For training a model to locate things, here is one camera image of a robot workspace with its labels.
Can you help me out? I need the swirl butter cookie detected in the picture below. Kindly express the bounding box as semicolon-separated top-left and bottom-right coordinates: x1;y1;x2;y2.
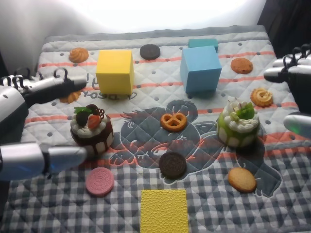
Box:
250;87;274;107

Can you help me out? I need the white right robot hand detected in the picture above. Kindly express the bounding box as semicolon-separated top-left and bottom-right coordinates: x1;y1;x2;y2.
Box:
263;43;311;142

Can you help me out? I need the orange pretzel cookie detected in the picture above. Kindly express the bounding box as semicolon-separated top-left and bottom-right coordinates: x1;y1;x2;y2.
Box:
160;113;188;133

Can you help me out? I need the dark sandwich cookie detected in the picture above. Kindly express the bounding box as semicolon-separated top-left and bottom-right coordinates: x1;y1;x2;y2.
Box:
159;151;188;180
139;44;161;60

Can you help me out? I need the blue cube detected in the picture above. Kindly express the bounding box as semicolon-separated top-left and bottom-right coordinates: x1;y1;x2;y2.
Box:
179;45;222;94

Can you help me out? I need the teal block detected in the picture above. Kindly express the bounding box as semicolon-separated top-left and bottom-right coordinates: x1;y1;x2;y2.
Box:
188;38;219;53

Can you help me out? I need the chocolate toy cake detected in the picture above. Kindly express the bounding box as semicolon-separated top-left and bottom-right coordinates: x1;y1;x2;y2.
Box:
69;103;115;160

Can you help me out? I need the small yellow block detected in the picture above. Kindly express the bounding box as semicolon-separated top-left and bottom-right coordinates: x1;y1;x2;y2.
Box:
95;50;135;95

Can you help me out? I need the chocolate chip cookie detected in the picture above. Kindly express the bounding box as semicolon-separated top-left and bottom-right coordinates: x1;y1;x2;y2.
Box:
230;57;254;75

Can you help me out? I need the green white toy cupcake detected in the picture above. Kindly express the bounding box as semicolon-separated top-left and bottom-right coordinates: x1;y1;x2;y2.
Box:
216;97;260;148

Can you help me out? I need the orange rosette cookie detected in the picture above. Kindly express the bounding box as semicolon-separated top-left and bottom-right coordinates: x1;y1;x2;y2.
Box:
59;90;82;104
69;47;89;63

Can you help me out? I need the pink sandwich cookie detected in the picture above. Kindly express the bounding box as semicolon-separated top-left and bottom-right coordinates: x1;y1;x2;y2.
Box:
86;167;114;197

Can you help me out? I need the textured yellow cube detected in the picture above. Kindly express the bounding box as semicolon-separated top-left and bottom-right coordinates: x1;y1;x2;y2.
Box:
139;189;190;233

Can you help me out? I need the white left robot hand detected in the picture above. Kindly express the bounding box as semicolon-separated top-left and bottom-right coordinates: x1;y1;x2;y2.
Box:
0;67;88;182

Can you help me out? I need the plain round biscuit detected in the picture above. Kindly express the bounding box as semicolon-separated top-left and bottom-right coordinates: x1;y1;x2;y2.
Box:
227;167;258;194

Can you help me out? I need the grey quilt with bear print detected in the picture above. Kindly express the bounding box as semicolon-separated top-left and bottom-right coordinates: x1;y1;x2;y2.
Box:
0;24;311;233

